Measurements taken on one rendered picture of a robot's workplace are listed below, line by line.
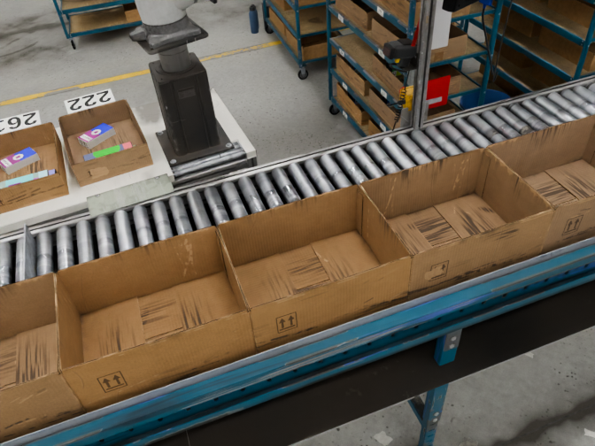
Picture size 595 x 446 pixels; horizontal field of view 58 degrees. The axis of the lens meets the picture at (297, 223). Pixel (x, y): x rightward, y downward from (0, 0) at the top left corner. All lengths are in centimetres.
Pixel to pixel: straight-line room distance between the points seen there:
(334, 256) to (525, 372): 118
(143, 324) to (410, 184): 80
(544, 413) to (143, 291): 156
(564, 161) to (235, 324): 117
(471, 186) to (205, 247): 80
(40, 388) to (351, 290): 67
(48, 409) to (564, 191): 148
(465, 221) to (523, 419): 95
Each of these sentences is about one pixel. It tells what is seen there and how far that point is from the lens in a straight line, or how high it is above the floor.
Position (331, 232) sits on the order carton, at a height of 90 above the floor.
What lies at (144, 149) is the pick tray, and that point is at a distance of 211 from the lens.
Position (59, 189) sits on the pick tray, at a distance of 212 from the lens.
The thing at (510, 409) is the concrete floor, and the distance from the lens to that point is 230.
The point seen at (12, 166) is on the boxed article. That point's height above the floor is 78.
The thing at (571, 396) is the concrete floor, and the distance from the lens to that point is 240.
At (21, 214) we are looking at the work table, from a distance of 213.
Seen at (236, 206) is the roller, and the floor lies 75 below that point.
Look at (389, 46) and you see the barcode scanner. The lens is 205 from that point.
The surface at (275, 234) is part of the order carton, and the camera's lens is 143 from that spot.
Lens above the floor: 195
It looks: 43 degrees down
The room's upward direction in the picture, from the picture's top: 5 degrees counter-clockwise
